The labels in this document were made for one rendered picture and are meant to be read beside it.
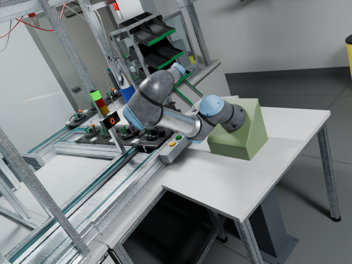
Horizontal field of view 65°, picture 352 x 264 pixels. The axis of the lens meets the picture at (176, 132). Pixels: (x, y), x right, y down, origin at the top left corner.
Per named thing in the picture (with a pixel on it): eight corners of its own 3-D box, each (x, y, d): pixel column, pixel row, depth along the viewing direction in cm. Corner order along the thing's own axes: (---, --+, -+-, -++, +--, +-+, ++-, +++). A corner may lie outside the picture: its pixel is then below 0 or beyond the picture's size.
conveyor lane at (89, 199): (183, 139, 194) (178, 127, 190) (96, 232, 141) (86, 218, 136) (154, 138, 213) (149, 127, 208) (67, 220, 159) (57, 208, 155)
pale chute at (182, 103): (191, 108, 203) (193, 104, 199) (179, 117, 196) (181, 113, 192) (164, 84, 209) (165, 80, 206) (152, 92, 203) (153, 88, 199)
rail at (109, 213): (194, 135, 193) (188, 121, 189) (102, 235, 137) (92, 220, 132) (187, 134, 197) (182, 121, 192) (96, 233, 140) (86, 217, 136)
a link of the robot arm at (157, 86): (152, 63, 102) (173, 58, 148) (135, 87, 105) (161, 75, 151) (177, 83, 102) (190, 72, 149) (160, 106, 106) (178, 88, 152)
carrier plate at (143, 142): (179, 128, 190) (178, 125, 189) (158, 148, 175) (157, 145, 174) (154, 128, 206) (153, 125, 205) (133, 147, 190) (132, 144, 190)
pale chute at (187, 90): (201, 98, 212) (203, 95, 209) (190, 107, 206) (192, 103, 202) (175, 75, 219) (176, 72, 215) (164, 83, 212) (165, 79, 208)
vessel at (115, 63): (135, 82, 273) (119, 45, 257) (126, 89, 264) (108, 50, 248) (127, 84, 282) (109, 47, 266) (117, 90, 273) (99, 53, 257)
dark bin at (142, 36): (163, 39, 182) (162, 28, 177) (149, 46, 175) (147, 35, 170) (134, 28, 196) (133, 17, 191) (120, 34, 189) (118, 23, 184)
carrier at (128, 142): (152, 128, 207) (145, 113, 201) (131, 146, 191) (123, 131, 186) (131, 128, 222) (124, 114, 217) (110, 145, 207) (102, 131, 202)
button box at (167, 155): (189, 143, 178) (185, 134, 175) (171, 163, 164) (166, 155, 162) (180, 142, 182) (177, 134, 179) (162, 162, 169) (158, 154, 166)
